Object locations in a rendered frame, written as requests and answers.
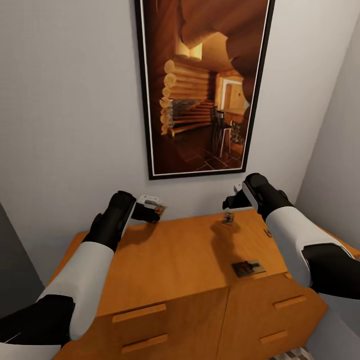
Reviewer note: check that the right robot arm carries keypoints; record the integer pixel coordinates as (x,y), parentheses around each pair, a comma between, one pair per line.
(312,257)

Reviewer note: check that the cabinet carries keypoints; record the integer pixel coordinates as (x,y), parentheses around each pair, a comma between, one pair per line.
(171,293)

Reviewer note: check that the picture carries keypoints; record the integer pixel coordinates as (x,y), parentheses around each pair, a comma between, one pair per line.
(201,67)

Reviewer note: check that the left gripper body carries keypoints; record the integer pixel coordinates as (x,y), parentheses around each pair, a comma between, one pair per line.
(146,214)

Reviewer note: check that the door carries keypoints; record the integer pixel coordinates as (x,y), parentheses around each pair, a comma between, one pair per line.
(20,284)

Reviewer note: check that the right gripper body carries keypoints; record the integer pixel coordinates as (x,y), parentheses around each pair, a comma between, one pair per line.
(236,202)

